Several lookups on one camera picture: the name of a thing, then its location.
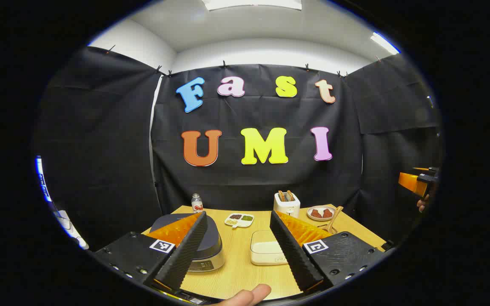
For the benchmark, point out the toast slice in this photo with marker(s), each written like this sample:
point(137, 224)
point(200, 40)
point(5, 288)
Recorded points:
point(290, 195)
point(281, 195)

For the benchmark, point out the white divided bean dish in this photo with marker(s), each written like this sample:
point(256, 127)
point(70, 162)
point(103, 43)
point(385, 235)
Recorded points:
point(239, 219)

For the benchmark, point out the black and silver rice cooker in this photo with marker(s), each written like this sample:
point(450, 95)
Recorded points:
point(213, 240)

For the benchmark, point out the wooden spoon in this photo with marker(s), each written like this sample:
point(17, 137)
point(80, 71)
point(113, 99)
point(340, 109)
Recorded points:
point(335, 216)

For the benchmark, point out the computer monitor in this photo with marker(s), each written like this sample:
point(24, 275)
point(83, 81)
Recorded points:
point(43, 180)

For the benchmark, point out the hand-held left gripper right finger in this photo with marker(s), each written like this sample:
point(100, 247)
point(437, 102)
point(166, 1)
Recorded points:
point(289, 250)

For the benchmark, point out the narrow ceiling light strip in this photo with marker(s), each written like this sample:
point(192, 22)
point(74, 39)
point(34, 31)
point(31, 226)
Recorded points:
point(384, 42)

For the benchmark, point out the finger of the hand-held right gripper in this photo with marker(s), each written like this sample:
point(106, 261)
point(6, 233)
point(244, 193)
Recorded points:
point(413, 180)

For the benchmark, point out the white toaster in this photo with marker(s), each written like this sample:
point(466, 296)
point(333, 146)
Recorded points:
point(286, 208)

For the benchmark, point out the small red label bottle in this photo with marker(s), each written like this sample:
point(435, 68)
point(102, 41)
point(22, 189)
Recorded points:
point(197, 205)

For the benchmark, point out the white round plate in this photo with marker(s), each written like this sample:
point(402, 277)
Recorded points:
point(321, 219)

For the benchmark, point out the red meat piece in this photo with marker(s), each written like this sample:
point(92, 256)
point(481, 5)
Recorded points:
point(327, 213)
point(316, 213)

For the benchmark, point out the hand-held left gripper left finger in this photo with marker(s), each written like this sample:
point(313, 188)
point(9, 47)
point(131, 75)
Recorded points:
point(185, 250)

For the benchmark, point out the wide ceiling light panel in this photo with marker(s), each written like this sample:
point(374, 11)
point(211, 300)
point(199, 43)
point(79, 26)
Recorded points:
point(251, 4)

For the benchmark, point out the white side desk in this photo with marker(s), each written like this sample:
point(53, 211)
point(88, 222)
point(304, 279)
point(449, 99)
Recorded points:
point(72, 231)

